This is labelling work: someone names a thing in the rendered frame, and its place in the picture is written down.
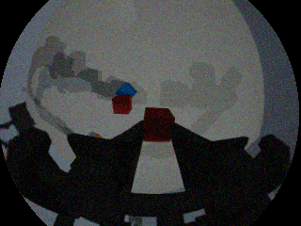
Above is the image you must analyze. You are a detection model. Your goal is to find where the blue cube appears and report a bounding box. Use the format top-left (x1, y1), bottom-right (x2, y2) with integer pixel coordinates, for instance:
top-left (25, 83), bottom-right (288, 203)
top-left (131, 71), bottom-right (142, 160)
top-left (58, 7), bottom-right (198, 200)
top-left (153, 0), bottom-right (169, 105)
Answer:
top-left (116, 83), bottom-right (138, 98)

